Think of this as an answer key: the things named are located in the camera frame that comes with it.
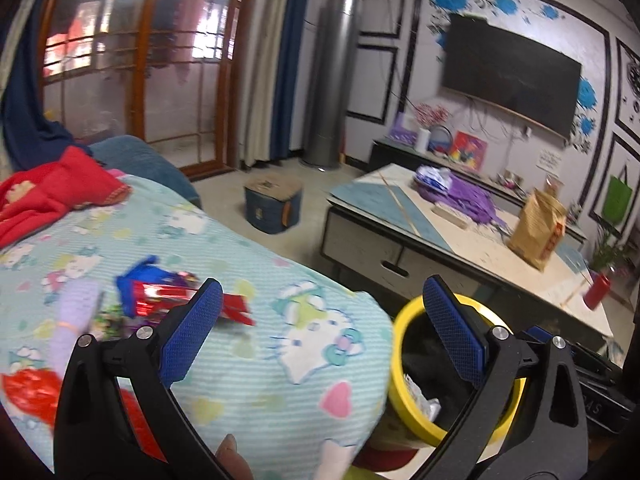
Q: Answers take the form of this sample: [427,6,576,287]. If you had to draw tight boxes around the red snack wrapper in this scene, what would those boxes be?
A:
[120,280,254,326]

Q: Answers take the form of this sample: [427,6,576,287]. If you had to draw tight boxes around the blue plastic bag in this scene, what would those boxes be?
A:
[115,254,174,319]

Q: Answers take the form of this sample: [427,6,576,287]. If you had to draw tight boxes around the white foam net bundle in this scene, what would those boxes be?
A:
[49,278,102,378]

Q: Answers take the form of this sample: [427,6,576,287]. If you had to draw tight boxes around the red plastic wrapper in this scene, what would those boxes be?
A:
[1,367,165,462]

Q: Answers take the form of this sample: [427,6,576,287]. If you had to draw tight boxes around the purple foil wrapper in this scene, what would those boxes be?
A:
[89,263,201,340]

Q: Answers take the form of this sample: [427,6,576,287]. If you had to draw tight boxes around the yellow rimmed trash bin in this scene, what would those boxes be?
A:
[387,292,526,449]

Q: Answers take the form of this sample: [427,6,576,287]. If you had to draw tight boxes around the person left hand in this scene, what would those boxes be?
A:
[215,434,254,480]

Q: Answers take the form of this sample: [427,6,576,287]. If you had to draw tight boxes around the marble top coffee table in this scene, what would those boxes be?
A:
[321,165,613,350]

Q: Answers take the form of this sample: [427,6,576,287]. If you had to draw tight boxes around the hello kitty bed sheet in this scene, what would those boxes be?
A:
[1,176,393,479]

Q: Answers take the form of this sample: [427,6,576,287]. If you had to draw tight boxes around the white power strip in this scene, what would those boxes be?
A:
[431,203,472,230]

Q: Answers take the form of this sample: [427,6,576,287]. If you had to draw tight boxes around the red pot green plant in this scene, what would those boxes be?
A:
[582,226,629,311]

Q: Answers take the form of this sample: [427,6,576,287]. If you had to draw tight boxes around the purple cloth bag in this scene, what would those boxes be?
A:
[413,174,506,228]

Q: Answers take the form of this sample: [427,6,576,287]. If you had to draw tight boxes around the brown paper bag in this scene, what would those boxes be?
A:
[506,188,566,271]

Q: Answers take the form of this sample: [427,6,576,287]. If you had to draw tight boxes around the white blue tissue pack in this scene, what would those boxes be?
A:
[414,165,452,194]

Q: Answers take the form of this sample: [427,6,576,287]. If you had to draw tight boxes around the blue fabric stool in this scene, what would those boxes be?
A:
[244,174,303,234]

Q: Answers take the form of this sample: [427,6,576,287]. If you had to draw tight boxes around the green tote bag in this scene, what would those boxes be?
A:
[601,165,632,226]

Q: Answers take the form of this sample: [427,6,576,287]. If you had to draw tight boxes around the red blanket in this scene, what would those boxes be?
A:
[1,146,131,248]

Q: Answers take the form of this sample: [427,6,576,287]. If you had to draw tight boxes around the white vase red flowers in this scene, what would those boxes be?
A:
[413,103,450,154]

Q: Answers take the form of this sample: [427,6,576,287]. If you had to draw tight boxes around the blue beige left curtain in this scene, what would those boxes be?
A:
[1,0,91,172]

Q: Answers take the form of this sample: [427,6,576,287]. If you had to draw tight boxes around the blue beige curtain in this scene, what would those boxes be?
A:
[236,0,307,167]
[1,0,91,172]

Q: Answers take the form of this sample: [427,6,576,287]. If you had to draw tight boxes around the silver tower air conditioner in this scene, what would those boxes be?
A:
[303,0,361,171]

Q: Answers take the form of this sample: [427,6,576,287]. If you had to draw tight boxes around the wooden glass sliding door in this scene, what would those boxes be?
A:
[38,0,242,180]

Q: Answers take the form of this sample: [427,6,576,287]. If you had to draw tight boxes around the blue beige right curtain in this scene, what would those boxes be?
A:
[236,0,307,167]

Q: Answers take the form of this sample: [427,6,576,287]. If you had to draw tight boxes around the colourful picture frame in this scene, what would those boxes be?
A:
[449,131,488,172]

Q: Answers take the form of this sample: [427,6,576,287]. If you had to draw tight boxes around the wall mounted black television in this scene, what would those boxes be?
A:
[440,14,582,139]

